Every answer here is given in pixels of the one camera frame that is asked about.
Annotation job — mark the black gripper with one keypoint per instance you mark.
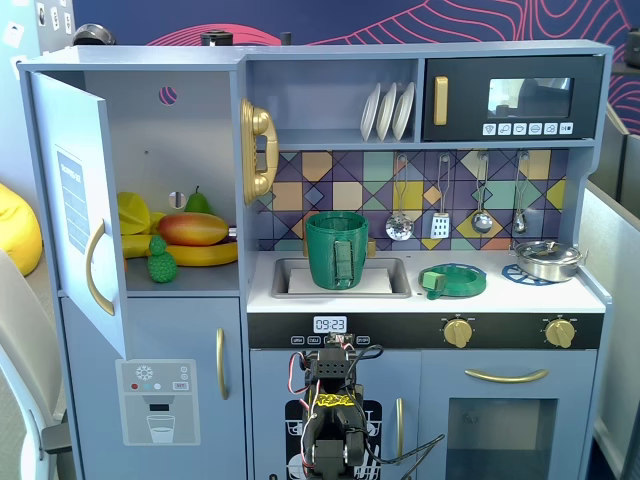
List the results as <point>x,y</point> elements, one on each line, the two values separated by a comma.
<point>336,358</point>

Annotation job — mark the green toy pineapple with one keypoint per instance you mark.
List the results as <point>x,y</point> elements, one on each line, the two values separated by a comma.
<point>162,267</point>

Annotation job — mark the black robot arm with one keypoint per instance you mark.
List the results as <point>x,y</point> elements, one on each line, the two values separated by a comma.
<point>332,450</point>

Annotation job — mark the blue cabinet door with label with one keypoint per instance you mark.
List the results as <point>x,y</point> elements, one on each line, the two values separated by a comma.
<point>70,130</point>

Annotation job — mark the blue dishwasher door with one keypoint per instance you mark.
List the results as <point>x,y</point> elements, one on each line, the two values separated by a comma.
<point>270,380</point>

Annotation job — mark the blue oven door with window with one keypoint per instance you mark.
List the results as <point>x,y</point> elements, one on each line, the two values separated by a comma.
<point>435,380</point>

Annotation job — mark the grey toy sink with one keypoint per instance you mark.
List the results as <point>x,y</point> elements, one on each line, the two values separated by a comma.
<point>402,280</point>

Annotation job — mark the green printed cup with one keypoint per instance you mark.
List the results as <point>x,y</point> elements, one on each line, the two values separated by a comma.
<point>325,250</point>

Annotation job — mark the gold stove knob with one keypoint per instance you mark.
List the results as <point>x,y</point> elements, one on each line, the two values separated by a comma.
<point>458,333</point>
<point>559,333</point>

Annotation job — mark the metal skimmer spoon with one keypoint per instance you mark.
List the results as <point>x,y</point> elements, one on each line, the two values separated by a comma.
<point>399,229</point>

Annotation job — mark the large yellow toy banana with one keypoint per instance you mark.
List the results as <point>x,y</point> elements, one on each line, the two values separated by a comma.
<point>205,256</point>

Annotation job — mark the hanging silver spatula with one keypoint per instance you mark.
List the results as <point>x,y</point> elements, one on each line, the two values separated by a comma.
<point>439,226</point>

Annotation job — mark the blue fridge door with dispenser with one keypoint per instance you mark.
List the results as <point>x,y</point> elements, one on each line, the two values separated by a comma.
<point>150,325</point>

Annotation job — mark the red yellow toy mango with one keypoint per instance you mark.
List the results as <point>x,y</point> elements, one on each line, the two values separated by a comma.
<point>192,229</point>

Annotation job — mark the blue round trivet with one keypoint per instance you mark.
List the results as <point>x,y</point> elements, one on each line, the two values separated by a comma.
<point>512,275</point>

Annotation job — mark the metal ladle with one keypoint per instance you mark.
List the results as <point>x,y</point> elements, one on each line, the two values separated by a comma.
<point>482,222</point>

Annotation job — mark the green toy pear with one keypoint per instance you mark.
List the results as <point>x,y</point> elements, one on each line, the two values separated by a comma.
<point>197,202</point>

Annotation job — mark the pale yellow toy banana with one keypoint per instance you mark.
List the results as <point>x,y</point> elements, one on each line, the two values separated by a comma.
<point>135,246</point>

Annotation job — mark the small metal spoon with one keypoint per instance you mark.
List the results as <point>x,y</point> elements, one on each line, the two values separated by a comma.
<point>520,222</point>

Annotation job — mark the steel toy pot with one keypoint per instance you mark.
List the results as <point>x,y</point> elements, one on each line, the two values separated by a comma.
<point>547,260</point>

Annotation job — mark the yellow toy starfruit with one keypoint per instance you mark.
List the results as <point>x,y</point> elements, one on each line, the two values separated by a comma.
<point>132,212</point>

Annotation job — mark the white toy plate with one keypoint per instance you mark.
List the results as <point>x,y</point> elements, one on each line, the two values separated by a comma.
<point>385,114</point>
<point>369,115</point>
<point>402,112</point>

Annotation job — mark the gold toy telephone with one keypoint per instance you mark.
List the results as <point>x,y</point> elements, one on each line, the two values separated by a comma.
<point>259,120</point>

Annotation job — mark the black toy microwave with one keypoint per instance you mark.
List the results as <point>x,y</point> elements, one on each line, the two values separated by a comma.
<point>465,100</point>

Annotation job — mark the grey office partition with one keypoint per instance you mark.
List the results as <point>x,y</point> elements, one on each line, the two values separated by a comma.
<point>612,240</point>

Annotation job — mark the blue toy kitchen unit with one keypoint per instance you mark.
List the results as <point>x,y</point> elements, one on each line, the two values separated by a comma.
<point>241,75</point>

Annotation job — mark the white office chair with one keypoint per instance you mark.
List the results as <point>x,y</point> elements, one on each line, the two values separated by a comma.
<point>15,360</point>

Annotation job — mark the small black cylinder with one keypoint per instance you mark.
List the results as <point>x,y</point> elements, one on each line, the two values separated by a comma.
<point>285,39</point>

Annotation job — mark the yellow beanbag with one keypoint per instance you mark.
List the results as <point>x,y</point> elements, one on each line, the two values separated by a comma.
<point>17,230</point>

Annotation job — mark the black capped object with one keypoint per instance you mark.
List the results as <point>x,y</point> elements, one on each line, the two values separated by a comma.
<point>216,38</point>

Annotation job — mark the round black device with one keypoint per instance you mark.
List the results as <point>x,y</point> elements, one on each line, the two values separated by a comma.
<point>92,35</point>

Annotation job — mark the small wrist camera board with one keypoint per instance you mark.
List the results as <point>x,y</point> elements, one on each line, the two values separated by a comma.
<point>340,340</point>

